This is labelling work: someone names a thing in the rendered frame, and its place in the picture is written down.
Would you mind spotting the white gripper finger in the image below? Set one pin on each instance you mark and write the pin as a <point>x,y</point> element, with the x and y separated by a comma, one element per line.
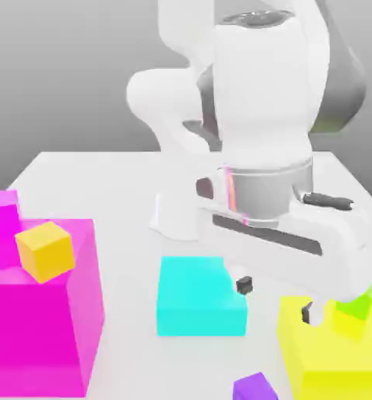
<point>317,314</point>
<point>244,285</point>

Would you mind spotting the large yellow box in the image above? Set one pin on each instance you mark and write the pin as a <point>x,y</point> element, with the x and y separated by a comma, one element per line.
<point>329,368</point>

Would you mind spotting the small green cube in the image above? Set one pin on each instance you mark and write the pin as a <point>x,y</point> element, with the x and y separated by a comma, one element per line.
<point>359,303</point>

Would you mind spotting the large cyan box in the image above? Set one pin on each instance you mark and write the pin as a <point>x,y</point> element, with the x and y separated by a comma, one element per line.
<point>198,300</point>

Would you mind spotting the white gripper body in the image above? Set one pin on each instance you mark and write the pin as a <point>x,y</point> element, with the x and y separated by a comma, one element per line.
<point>339,247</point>

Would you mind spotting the small orange cube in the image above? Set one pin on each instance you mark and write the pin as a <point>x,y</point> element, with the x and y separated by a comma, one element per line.
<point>45,253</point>

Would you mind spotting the small magenta cube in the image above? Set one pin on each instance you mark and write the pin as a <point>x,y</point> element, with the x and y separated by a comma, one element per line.
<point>0,231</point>

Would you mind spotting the large magenta box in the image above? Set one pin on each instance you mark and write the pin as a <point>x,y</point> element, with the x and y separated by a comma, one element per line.
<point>29,337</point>

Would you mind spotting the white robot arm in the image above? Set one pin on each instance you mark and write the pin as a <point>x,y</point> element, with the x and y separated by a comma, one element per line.
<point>261,93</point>

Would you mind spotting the small purple cube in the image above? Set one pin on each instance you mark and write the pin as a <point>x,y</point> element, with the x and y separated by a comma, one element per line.
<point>254,389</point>

